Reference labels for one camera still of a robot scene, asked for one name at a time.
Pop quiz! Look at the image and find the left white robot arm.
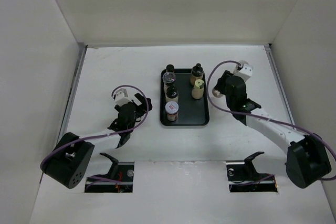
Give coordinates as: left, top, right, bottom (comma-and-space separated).
40, 93, 153, 189

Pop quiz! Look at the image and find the black rectangular tray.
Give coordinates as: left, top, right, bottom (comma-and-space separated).
160, 68, 209, 126

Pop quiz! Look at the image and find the small black-cap spice bottle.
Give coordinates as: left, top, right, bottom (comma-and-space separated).
166, 64, 175, 73

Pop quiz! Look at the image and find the black-knob salt grinder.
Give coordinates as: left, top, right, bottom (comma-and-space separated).
165, 85, 179, 103

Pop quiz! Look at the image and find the clear-lid salt grinder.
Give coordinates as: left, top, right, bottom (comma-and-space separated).
162, 72, 176, 93

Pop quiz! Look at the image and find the yellow-cap seasoning bottle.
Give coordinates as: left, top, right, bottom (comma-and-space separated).
192, 79, 205, 100

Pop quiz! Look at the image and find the pink-cap seasoning bottle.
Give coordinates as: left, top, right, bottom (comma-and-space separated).
212, 89, 223, 98

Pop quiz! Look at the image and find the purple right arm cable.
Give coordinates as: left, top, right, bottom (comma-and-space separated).
205, 60, 336, 183

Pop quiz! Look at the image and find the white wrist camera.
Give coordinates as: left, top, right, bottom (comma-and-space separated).
233, 60, 254, 82
113, 88, 131, 106

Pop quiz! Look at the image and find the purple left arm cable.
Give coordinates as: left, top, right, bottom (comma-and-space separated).
41, 84, 153, 190

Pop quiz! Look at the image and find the red-label white-lid jar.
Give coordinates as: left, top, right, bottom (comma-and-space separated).
165, 101, 179, 121

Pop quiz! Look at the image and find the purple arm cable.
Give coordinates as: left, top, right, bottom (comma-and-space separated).
205, 60, 336, 183
41, 84, 153, 190

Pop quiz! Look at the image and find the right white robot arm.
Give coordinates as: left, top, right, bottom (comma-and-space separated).
213, 70, 331, 189

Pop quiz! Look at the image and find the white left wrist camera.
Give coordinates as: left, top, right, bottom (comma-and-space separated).
113, 88, 131, 106

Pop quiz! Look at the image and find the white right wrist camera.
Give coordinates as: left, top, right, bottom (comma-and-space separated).
233, 60, 254, 82

